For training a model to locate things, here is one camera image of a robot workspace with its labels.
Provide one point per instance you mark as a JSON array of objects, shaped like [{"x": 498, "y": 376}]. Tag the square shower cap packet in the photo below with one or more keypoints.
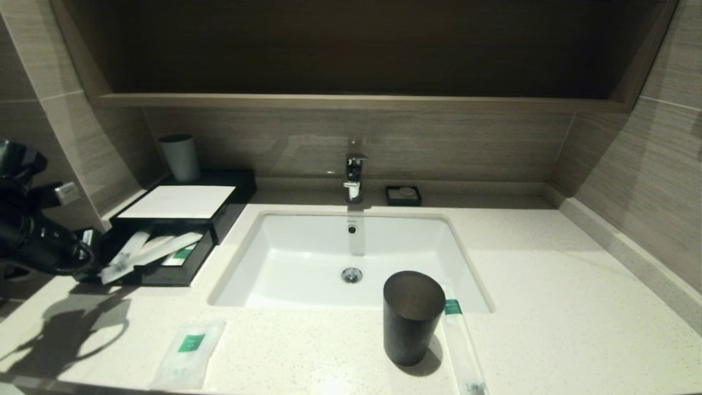
[{"x": 189, "y": 356}]

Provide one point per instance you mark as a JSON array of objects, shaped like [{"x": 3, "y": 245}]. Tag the long green label packet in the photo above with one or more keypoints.
[{"x": 463, "y": 351}]

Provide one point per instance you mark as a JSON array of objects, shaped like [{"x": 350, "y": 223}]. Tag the dark tumbler cup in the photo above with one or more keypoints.
[{"x": 408, "y": 329}]

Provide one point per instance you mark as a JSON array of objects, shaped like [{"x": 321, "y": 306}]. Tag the wooden wall shelf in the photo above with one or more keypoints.
[{"x": 351, "y": 101}]

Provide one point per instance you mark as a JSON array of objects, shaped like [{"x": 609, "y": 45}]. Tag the round beige soap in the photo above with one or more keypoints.
[{"x": 406, "y": 192}]

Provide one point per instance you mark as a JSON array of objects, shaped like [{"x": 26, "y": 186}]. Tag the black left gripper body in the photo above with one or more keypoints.
[{"x": 49, "y": 247}]

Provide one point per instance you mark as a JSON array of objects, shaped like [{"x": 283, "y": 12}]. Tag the chrome faucet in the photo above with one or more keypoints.
[{"x": 354, "y": 173}]

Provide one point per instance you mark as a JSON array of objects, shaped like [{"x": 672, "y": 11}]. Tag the grey cup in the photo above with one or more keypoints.
[{"x": 181, "y": 159}]

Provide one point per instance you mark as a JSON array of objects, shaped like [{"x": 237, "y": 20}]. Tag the chrome sink drain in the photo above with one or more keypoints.
[{"x": 352, "y": 274}]

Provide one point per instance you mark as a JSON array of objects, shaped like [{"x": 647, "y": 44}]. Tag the long dental kit packet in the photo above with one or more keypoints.
[{"x": 123, "y": 258}]

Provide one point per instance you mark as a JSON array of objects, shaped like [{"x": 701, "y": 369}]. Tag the black soap dish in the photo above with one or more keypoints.
[{"x": 390, "y": 197}]

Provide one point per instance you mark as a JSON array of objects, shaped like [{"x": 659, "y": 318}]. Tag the black glossy drawer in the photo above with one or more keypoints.
[{"x": 175, "y": 274}]

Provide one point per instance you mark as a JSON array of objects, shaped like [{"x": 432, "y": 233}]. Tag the long white packet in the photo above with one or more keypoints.
[{"x": 159, "y": 241}]

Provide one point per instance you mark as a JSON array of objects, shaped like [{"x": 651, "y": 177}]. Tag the black box white ribbed top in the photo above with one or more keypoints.
[{"x": 181, "y": 202}]

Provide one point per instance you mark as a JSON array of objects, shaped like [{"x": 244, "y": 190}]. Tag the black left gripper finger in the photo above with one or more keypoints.
[
  {"x": 97, "y": 264},
  {"x": 97, "y": 242}
]

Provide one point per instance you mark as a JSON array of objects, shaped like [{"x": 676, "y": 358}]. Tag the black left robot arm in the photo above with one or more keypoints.
[{"x": 16, "y": 175}]

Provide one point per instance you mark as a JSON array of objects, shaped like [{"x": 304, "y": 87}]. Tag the small green label packet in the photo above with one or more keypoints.
[{"x": 185, "y": 257}]

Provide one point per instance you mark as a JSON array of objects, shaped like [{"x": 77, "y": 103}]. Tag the white sink basin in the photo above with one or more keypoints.
[{"x": 307, "y": 258}]

